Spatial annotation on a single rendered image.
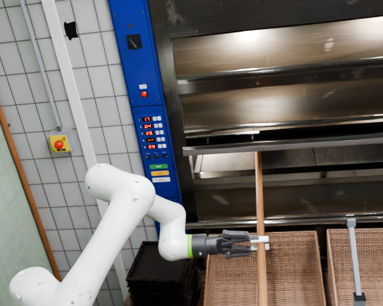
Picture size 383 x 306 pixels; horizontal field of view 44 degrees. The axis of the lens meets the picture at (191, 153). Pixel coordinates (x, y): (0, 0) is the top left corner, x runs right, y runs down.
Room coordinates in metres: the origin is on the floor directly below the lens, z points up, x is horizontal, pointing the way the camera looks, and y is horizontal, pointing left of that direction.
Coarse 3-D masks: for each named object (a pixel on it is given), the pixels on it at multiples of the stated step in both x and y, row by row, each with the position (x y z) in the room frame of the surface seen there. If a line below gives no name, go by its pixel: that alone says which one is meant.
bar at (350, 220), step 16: (192, 224) 1.67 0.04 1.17; (208, 224) 1.66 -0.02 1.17; (224, 224) 1.64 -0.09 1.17; (240, 224) 1.63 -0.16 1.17; (256, 224) 1.62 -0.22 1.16; (272, 224) 1.60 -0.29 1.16; (288, 224) 1.59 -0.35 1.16; (304, 224) 1.58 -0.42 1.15; (352, 224) 1.53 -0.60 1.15; (352, 240) 1.50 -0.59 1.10; (352, 256) 1.45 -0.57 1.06
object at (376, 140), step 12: (276, 132) 2.00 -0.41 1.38; (288, 132) 1.97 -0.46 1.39; (300, 132) 1.95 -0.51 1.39; (312, 132) 1.93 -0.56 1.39; (324, 132) 1.91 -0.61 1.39; (336, 132) 1.88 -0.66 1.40; (348, 132) 1.86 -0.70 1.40; (360, 132) 1.84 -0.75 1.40; (372, 132) 1.82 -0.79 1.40; (192, 144) 1.98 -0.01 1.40; (276, 144) 1.82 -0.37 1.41; (288, 144) 1.81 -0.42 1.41; (300, 144) 1.80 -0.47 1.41; (312, 144) 1.79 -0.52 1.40; (324, 144) 1.78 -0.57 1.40; (336, 144) 1.77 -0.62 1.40; (348, 144) 1.76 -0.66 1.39
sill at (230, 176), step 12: (276, 168) 2.02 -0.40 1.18; (288, 168) 2.00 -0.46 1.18; (300, 168) 1.98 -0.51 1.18; (312, 168) 1.96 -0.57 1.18; (324, 168) 1.95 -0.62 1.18; (336, 168) 1.93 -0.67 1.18; (348, 168) 1.91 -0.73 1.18; (360, 168) 1.90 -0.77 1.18; (372, 168) 1.88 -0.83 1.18; (204, 180) 2.03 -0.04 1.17; (216, 180) 2.02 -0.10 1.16; (228, 180) 2.01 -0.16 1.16; (240, 180) 2.00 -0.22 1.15; (252, 180) 1.99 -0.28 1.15; (264, 180) 1.98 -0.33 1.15; (276, 180) 1.96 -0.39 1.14
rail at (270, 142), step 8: (328, 136) 1.79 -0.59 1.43; (336, 136) 1.78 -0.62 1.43; (344, 136) 1.77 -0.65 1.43; (352, 136) 1.76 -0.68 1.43; (360, 136) 1.76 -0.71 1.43; (368, 136) 1.75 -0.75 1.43; (376, 136) 1.74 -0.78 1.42; (200, 144) 1.90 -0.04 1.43; (208, 144) 1.89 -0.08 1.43; (216, 144) 1.87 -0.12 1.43; (224, 144) 1.87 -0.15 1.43; (232, 144) 1.86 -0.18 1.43; (240, 144) 1.85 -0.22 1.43; (248, 144) 1.84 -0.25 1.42; (256, 144) 1.84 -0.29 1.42; (264, 144) 1.83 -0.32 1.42; (272, 144) 1.82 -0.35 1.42
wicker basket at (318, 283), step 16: (272, 240) 1.93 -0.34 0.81; (288, 240) 1.91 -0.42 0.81; (304, 240) 1.90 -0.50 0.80; (208, 256) 1.87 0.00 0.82; (224, 256) 1.95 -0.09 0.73; (256, 256) 1.93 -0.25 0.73; (304, 256) 1.88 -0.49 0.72; (208, 272) 1.78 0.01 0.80; (224, 272) 1.93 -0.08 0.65; (240, 272) 1.92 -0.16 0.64; (256, 272) 1.90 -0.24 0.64; (272, 272) 1.88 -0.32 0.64; (288, 272) 1.87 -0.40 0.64; (304, 272) 1.85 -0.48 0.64; (320, 272) 1.67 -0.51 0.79; (208, 288) 1.73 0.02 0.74; (224, 288) 1.87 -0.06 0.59; (240, 288) 1.86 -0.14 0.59; (256, 288) 1.84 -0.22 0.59; (272, 288) 1.82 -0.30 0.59; (288, 288) 1.81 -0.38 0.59; (320, 288) 1.60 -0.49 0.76; (208, 304) 1.68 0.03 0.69; (224, 304) 1.77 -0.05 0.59; (240, 304) 1.75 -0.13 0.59; (256, 304) 1.73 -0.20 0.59; (272, 304) 1.71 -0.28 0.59; (288, 304) 1.70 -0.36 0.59; (304, 304) 1.69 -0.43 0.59; (320, 304) 1.66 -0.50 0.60
